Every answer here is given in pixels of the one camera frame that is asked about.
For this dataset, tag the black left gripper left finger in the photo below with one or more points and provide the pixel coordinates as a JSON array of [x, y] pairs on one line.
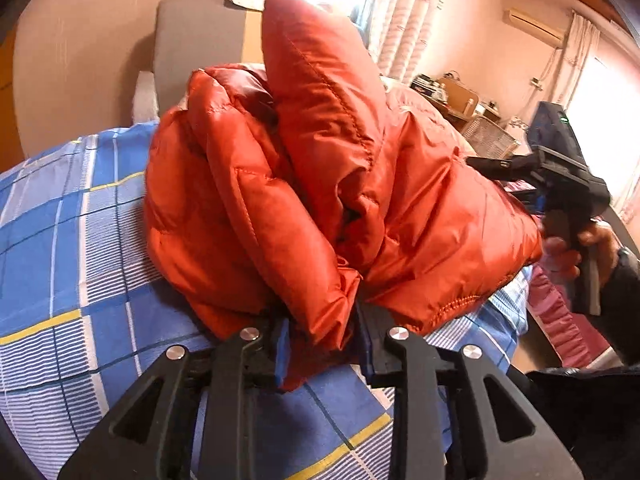
[[190, 415]]

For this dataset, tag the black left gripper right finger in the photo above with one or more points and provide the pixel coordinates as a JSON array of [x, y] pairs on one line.
[[456, 416]]

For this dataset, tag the orange quilted puffer jacket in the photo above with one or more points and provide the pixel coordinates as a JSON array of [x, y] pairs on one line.
[[308, 184]]

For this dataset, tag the person right hand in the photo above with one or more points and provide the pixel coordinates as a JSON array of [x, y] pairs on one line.
[[561, 262]]

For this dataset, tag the wicker back wooden chair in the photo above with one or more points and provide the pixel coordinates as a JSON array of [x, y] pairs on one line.
[[488, 139]]

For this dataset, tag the red pink ruffled bedding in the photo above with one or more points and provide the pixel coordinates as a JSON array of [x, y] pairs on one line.
[[573, 339]]

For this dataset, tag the blue plaid bed sheet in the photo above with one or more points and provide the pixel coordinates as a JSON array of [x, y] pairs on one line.
[[84, 313]]

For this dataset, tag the cluttered wooden desk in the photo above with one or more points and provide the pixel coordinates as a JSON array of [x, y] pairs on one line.
[[455, 101]]

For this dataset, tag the right pink patterned curtain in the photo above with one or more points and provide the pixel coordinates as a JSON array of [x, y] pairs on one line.
[[399, 34]]

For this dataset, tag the wooden wardrobe panels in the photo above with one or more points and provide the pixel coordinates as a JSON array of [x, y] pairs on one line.
[[11, 152]]

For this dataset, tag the grey yellow blue headboard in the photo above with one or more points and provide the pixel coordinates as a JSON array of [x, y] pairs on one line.
[[193, 34]]

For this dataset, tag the wall air conditioner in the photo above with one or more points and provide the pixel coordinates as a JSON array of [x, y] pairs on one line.
[[532, 27]]

